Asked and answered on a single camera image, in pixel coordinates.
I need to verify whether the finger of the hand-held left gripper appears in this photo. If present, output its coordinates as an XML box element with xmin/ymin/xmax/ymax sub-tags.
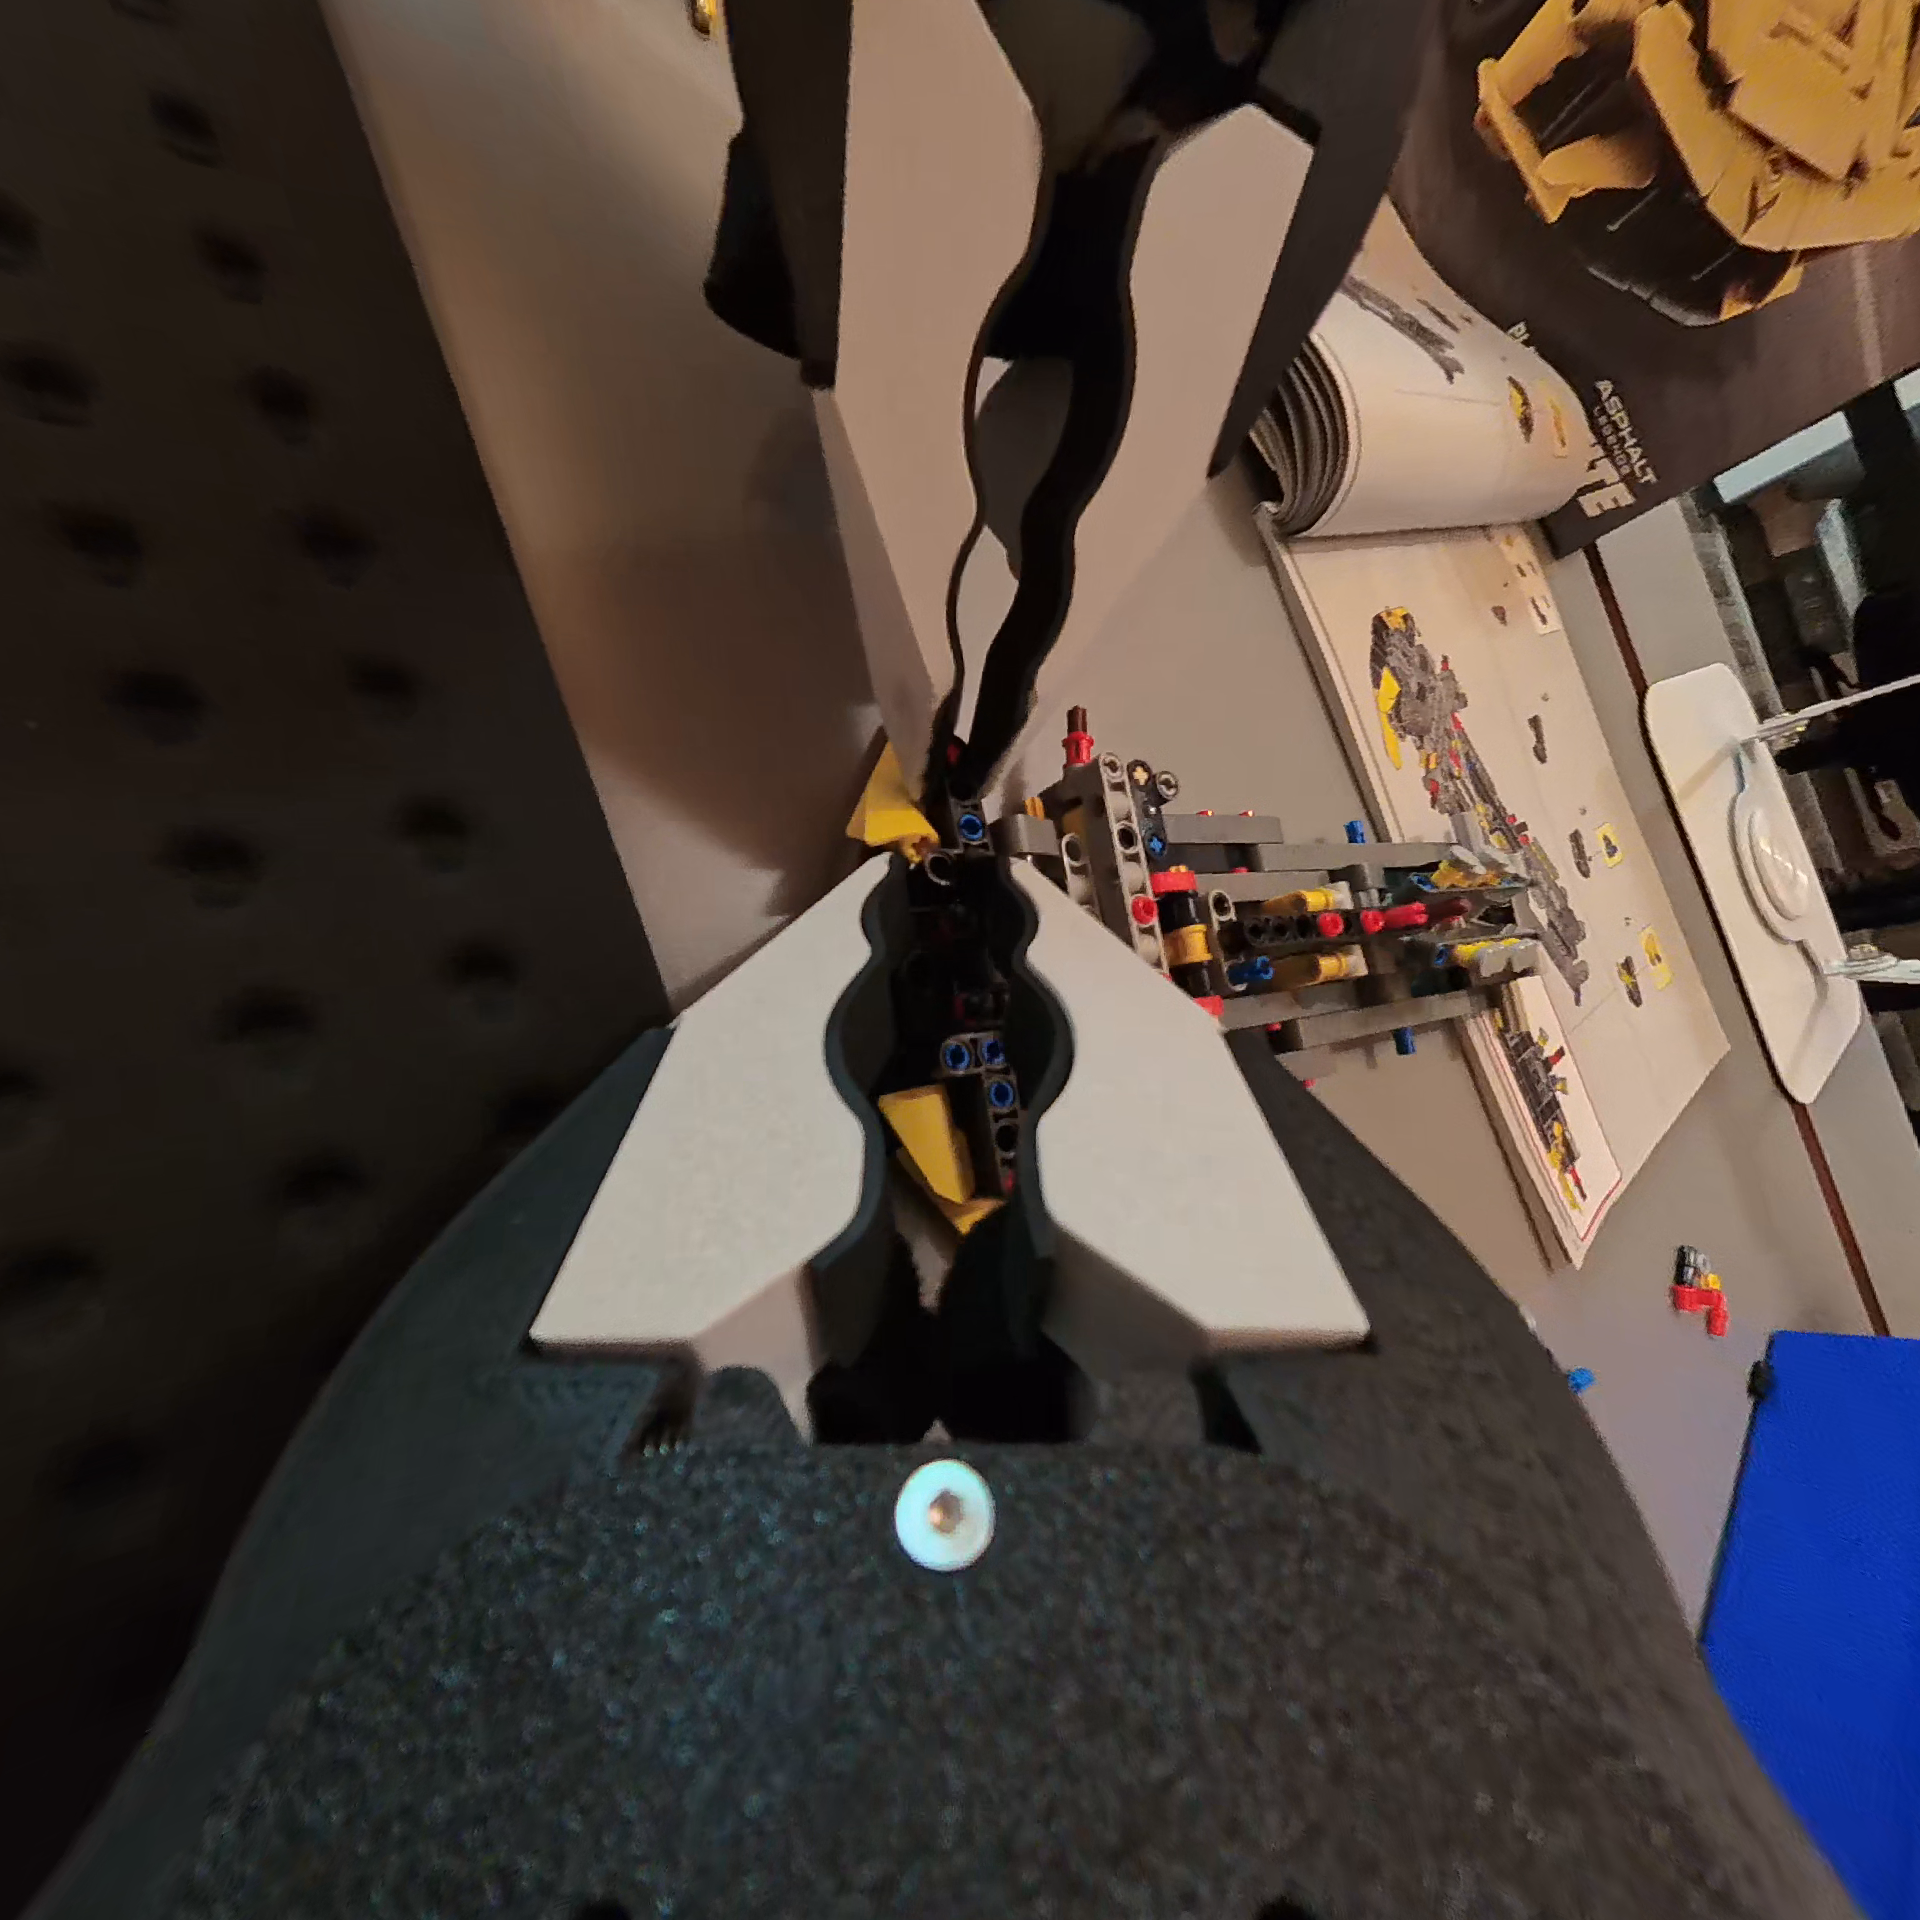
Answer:
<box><xmin>951</xmin><ymin>102</ymin><xmax>1327</xmax><ymax>793</ymax></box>
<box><xmin>815</xmin><ymin>0</ymin><xmax>1053</xmax><ymax>760</ymax></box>

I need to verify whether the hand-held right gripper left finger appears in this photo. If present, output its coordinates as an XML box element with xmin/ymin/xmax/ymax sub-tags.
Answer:
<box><xmin>527</xmin><ymin>862</ymin><xmax>909</xmax><ymax>1376</ymax></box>

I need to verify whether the lego instruction booklet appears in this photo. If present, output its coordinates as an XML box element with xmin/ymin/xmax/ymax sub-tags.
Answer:
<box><xmin>1245</xmin><ymin>202</ymin><xmax>1736</xmax><ymax>1274</ymax></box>

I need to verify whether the black dimpled cloth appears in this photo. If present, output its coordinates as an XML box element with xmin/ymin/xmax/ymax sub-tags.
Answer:
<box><xmin>0</xmin><ymin>0</ymin><xmax>677</xmax><ymax>1805</ymax></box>

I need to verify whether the partly built lego chassis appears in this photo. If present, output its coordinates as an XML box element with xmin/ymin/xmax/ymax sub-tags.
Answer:
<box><xmin>848</xmin><ymin>704</ymin><xmax>1549</xmax><ymax>1230</ymax></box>

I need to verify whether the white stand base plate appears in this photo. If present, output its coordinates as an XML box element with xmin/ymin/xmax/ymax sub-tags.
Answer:
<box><xmin>1643</xmin><ymin>660</ymin><xmax>1920</xmax><ymax>1106</ymax></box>

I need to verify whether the lego set box yellow car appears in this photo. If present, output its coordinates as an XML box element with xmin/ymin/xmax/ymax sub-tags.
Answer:
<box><xmin>1384</xmin><ymin>0</ymin><xmax>1920</xmax><ymax>563</ymax></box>

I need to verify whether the blue plastic bin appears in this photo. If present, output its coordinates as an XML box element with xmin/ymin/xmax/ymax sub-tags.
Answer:
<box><xmin>1697</xmin><ymin>1327</ymin><xmax>1920</xmax><ymax>1920</ymax></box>

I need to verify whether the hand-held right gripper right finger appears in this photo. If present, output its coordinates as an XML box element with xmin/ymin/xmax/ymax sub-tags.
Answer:
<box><xmin>1008</xmin><ymin>862</ymin><xmax>1373</xmax><ymax>1376</ymax></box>

